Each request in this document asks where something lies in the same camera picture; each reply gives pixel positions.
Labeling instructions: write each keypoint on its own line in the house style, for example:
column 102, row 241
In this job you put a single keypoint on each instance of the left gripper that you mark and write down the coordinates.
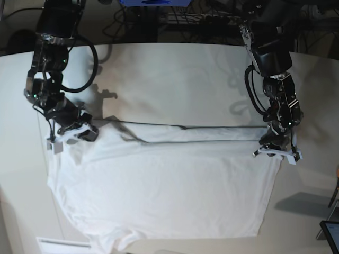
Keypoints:
column 278, row 141

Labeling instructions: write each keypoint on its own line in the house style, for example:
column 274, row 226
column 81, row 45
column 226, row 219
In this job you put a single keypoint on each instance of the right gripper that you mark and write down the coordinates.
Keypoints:
column 70, row 117

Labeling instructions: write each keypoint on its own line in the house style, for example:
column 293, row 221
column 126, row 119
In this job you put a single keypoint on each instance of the white T-shirt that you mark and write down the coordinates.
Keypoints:
column 163, row 182

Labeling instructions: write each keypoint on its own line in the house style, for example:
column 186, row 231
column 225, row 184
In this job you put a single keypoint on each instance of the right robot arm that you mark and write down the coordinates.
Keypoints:
column 56, row 26

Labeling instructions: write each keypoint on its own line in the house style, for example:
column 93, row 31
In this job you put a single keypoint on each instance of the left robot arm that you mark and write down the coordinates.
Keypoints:
column 270, row 87

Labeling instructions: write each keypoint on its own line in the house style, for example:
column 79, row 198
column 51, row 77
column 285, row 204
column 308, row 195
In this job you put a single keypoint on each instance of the black tripod leg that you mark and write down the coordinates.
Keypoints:
column 335, row 193

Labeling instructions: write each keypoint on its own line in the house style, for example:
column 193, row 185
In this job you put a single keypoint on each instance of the tablet on stand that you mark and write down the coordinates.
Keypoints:
column 329, row 232

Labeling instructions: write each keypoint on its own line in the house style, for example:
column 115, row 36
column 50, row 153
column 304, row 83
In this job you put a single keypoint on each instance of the blue box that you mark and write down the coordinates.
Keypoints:
column 139, row 3

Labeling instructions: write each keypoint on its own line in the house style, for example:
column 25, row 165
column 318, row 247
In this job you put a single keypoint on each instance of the white paper sheet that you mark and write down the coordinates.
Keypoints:
column 61, row 246

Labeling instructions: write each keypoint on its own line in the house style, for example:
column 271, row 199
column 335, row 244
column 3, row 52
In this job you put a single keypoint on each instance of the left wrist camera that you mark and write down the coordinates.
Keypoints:
column 294, row 157

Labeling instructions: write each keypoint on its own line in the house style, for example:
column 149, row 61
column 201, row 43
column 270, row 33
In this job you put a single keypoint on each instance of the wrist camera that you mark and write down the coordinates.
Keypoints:
column 294, row 157
column 54, row 147

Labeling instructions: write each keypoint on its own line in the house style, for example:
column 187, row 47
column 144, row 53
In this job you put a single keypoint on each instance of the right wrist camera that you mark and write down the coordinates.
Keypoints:
column 54, row 147

